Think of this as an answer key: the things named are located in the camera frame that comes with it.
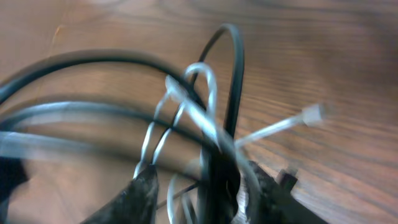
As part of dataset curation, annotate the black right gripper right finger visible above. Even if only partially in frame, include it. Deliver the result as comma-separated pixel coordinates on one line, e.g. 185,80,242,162
245,161,326,224

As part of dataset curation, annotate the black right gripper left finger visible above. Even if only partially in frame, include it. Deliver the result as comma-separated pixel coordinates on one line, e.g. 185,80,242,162
82,165,159,224

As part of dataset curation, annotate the white USB cable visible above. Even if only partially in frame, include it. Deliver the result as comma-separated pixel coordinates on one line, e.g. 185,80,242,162
0,62,326,224

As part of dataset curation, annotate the black USB cable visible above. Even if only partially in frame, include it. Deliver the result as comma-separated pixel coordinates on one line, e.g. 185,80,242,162
0,23,299,224

